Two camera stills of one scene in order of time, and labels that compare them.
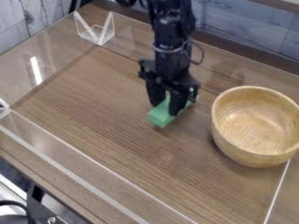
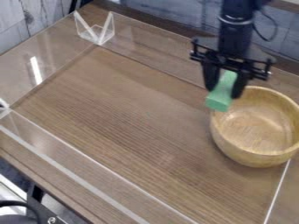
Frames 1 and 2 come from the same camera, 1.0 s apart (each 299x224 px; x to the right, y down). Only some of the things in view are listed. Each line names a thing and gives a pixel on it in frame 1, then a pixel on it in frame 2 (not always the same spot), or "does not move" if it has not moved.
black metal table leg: (46, 209) does not move
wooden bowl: (255, 126) does not move
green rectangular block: (159, 115) to (219, 100)
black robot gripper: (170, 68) to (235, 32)
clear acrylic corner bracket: (98, 34) does not move
